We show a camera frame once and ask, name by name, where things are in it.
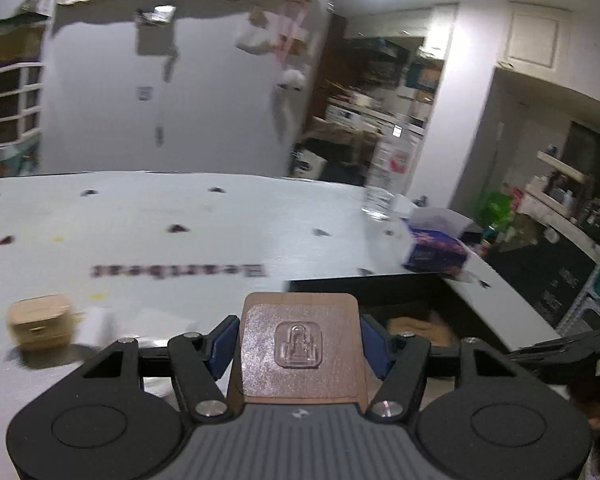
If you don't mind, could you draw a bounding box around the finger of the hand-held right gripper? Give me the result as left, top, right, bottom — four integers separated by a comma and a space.
507, 330, 600, 377

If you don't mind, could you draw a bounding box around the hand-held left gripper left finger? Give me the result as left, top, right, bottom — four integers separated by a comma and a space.
82, 316, 240, 423

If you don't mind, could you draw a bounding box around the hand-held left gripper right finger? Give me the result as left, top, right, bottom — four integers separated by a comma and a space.
360, 314, 523, 423

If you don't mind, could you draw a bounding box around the black box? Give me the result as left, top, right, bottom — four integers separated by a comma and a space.
287, 277, 511, 401

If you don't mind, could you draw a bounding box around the wooden board with clear emblem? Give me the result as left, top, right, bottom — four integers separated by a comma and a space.
228, 291, 371, 409

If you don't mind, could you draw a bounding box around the white power adapter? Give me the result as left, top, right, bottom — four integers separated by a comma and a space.
75, 306, 117, 348

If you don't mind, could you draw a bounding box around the plain wooden board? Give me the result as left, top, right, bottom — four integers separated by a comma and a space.
384, 310, 462, 348

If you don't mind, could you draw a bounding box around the blue floral tissue pack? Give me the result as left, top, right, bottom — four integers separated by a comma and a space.
400, 207, 483, 277

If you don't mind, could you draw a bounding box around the green plastic bag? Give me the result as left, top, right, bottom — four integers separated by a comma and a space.
475, 189, 513, 231

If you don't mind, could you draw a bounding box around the clear plastic water bottle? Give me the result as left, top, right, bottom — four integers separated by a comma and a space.
362, 132, 416, 221

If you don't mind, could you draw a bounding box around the beige earbuds case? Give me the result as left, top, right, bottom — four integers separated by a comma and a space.
6, 294, 83, 353

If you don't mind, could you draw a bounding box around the cluttered storage shelf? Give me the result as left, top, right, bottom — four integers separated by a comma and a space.
300, 35, 446, 181

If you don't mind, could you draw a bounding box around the white sheep plush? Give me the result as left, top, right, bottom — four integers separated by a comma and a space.
279, 66, 308, 92

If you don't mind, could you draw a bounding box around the white hanging bag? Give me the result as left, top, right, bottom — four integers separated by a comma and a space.
234, 6, 277, 56

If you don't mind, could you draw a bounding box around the pink hanging charm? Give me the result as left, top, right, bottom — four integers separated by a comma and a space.
272, 2, 308, 61

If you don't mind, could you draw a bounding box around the white drawer cabinet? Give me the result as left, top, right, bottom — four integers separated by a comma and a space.
0, 61, 45, 153

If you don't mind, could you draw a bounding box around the glass fish tank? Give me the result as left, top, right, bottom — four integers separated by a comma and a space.
0, 12, 51, 68

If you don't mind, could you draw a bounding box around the silver wall ornament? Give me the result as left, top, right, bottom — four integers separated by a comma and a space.
137, 5, 177, 26

